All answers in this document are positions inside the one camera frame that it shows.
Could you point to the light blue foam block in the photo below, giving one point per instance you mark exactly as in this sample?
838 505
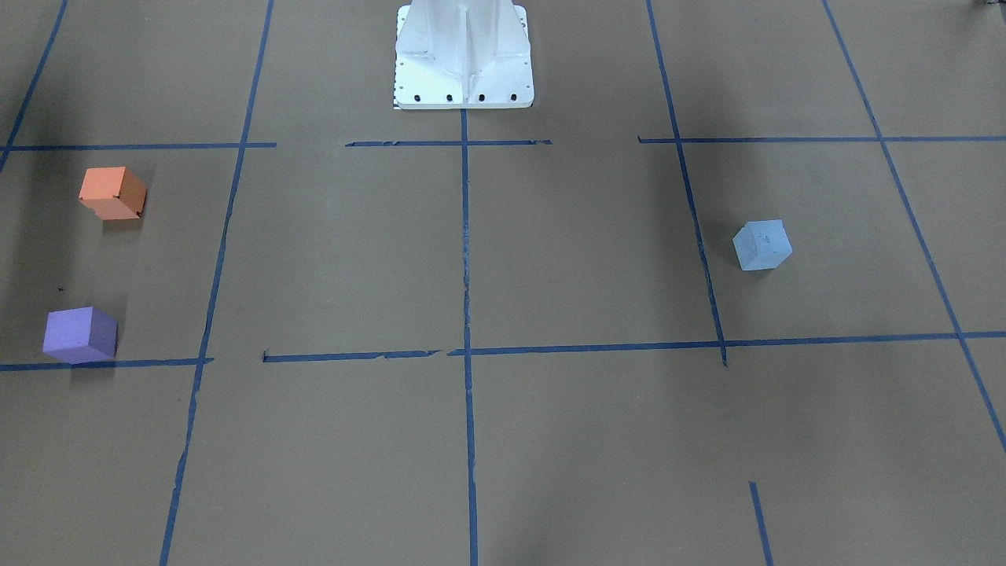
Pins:
762 245

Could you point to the orange foam block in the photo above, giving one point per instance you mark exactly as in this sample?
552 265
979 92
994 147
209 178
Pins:
113 193

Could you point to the purple foam block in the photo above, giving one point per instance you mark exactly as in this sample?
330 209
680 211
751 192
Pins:
80 335

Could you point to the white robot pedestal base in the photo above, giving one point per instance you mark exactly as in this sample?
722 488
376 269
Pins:
462 54

